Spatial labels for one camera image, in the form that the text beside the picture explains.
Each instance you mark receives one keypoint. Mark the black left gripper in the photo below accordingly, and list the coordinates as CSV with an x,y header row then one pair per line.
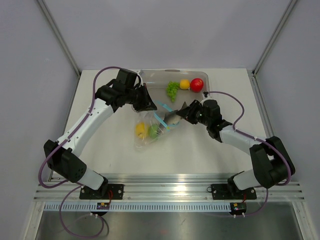
x,y
146,104

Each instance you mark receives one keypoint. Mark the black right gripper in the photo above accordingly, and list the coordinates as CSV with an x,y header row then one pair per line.
x,y
188,113

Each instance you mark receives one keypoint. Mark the grey toy fish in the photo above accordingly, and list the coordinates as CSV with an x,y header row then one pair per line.
x,y
170,120

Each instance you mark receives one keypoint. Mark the clear zip top bag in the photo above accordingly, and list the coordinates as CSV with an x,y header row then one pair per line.
x,y
148,118

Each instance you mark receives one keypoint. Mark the yellow toy lemon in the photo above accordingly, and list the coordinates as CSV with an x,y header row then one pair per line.
x,y
141,130

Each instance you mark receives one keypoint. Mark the green toy grapes bunch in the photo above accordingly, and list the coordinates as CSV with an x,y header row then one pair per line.
x,y
171,90

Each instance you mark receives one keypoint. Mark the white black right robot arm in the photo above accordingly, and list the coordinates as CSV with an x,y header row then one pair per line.
x,y
271,163

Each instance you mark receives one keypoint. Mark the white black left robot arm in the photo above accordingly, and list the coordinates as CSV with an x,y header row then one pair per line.
x,y
63,155

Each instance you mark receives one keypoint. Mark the clear grey plastic tray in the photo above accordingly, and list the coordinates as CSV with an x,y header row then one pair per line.
x,y
157,80

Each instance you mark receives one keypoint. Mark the orange toy fruit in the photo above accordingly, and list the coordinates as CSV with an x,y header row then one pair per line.
x,y
184,84

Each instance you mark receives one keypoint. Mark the red toy tomato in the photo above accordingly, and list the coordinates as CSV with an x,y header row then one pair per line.
x,y
196,85

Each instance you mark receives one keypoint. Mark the right small circuit board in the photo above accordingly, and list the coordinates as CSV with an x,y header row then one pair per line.
x,y
239,208

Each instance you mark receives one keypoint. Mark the small circuit board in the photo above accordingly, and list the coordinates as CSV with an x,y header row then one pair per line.
x,y
103,206
239,208

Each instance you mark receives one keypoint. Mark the left small circuit board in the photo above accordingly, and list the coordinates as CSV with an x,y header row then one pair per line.
x,y
103,206

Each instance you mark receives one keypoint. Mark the aluminium mounting rail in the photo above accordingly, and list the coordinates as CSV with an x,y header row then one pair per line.
x,y
170,188

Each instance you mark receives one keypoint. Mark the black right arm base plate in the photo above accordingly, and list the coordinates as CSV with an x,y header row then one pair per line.
x,y
220,191

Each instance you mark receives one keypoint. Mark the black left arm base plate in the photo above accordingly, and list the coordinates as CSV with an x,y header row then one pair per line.
x,y
112,191

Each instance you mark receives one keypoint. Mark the left aluminium frame post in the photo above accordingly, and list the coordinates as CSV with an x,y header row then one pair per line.
x,y
43,7

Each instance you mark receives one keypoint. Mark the aluminium frame post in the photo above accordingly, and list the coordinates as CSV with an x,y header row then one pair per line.
x,y
43,7
275,35

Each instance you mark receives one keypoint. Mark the white slotted cable duct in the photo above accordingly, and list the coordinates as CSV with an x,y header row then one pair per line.
x,y
211,207

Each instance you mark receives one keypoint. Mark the right aluminium frame post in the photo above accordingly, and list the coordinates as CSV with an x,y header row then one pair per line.
x,y
275,35

